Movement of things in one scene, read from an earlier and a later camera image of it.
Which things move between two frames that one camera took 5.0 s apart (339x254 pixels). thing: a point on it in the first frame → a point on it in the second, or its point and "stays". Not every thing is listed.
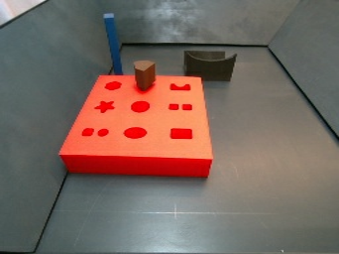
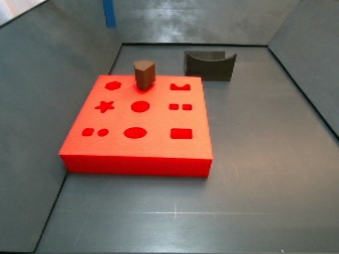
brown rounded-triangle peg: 144,72 stays
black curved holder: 211,64 stays
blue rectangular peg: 116,56 → 108,14
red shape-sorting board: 143,133 stays
